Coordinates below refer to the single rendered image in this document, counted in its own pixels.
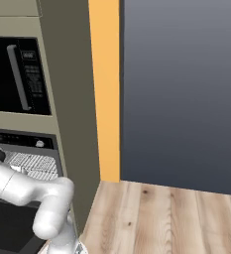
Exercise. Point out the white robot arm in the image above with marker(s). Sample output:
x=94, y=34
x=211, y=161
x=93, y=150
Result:
x=19, y=187

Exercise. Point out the white oven knob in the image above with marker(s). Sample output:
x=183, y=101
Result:
x=40, y=143

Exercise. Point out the black built-in oven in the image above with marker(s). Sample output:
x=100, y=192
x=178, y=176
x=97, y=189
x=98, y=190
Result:
x=21, y=140

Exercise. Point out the black microwave oven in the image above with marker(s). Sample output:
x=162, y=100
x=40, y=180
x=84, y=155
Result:
x=1, y=76

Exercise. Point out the black oven door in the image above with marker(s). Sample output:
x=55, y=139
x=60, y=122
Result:
x=8, y=225

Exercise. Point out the tall taupe cabinet column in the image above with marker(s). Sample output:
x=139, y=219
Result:
x=70, y=99

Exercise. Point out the taupe cupboard door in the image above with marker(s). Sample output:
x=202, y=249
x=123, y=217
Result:
x=11, y=7

